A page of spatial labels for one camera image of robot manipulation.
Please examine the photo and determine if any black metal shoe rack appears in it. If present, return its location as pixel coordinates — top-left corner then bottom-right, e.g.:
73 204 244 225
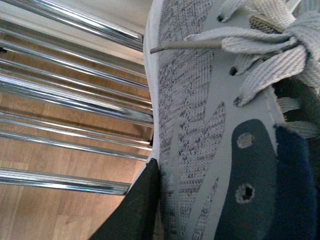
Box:
0 0 154 195

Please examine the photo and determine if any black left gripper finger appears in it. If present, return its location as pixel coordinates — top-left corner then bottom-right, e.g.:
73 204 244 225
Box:
90 158 161 240

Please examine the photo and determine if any grey sneaker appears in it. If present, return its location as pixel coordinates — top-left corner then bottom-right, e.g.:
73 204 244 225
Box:
143 0 320 240

